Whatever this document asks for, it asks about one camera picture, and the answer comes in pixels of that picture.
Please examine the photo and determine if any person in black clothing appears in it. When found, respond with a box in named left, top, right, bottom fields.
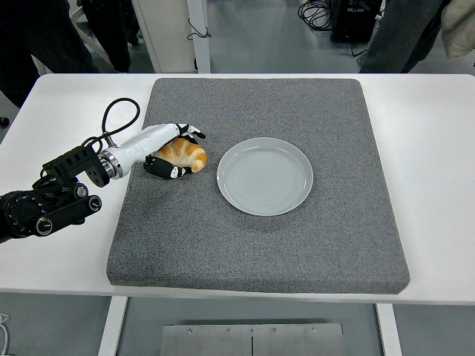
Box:
left=0, top=0, right=99, bottom=109

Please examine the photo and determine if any golden croissant bread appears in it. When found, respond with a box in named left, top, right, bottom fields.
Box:
left=155, top=136, right=208, bottom=174

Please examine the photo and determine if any white upright post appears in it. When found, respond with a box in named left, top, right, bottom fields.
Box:
left=186, top=0, right=211, bottom=73

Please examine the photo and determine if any black equipment box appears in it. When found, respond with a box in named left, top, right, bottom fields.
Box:
left=331, top=0, right=383, bottom=44

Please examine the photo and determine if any thin white cable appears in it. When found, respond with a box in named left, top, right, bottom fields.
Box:
left=0, top=313, right=10, bottom=352

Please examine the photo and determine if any white table leg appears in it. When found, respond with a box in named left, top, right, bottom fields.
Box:
left=97, top=296, right=128, bottom=356
left=375, top=303, right=404, bottom=356

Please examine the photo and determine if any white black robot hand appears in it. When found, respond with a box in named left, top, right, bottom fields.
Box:
left=110, top=122, right=206, bottom=180

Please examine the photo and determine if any person in dark patterned trousers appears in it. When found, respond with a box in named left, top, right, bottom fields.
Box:
left=80, top=0, right=141, bottom=73

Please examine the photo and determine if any round grey plate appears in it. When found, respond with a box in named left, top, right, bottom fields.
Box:
left=216, top=137, right=314, bottom=217

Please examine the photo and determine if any black coiled cable bundle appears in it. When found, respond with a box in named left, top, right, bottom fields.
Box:
left=296, top=0, right=335, bottom=33

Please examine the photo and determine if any black cable on post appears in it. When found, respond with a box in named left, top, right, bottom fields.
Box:
left=186, top=16, right=212, bottom=41

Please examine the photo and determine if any person in dark grey trousers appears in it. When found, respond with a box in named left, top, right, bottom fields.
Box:
left=358, top=0, right=451, bottom=74

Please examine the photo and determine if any grey speckled foam mat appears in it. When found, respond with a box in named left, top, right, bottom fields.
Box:
left=106, top=77, right=411, bottom=296

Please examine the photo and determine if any black floor cable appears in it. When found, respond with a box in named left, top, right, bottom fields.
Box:
left=348, top=36, right=372, bottom=59

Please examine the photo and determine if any white cabinet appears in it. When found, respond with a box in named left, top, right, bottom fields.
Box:
left=131, top=0, right=196, bottom=73

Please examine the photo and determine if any beige fabric bundle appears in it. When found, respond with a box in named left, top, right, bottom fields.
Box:
left=441, top=0, right=475, bottom=59

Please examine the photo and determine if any white chair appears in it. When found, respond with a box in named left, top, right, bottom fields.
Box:
left=70, top=5, right=112, bottom=70

